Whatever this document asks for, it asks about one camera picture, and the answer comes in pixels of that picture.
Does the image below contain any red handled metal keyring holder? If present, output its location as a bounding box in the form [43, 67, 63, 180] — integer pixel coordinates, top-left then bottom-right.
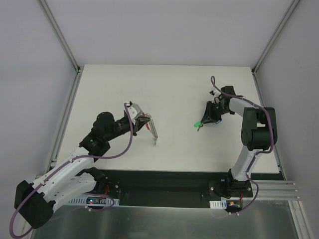
[143, 113, 158, 145]

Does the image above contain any green tagged key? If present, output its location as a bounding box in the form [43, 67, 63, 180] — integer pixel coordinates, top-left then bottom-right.
[194, 121, 203, 131]

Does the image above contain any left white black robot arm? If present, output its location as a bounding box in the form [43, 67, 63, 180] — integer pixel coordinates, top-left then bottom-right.
[14, 104, 152, 229]

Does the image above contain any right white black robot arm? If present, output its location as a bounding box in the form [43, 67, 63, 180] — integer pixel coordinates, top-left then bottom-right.
[194, 86, 277, 198]

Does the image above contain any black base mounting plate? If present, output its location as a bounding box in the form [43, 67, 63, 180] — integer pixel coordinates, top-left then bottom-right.
[103, 170, 253, 209]

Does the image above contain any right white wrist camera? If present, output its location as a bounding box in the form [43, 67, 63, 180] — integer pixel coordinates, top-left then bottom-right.
[209, 87, 220, 97]

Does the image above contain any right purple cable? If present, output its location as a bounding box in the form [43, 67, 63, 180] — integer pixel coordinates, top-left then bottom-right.
[210, 76, 275, 217]

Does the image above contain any purple cable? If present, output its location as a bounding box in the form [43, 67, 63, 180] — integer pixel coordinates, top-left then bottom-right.
[9, 102, 137, 237]
[210, 76, 275, 217]

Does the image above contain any right white cable duct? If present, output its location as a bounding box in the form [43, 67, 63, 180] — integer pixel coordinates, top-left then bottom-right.
[209, 200, 227, 210]

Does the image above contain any white cable duct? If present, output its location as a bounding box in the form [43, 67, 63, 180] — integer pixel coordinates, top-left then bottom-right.
[209, 200, 227, 210]
[65, 195, 119, 207]

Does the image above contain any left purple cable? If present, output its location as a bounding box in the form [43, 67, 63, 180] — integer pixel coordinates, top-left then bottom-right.
[9, 102, 137, 237]

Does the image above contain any left white cable duct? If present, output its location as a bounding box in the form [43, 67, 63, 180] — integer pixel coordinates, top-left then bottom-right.
[65, 195, 119, 207]

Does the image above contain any right aluminium frame post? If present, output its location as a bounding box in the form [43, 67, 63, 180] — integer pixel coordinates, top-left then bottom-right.
[252, 0, 301, 76]

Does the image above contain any aluminium frame post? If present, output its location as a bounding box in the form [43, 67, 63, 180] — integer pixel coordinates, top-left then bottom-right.
[252, 0, 301, 76]
[37, 0, 81, 73]

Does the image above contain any left aluminium frame post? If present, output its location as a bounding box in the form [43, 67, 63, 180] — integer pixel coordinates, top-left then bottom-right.
[37, 0, 81, 73]

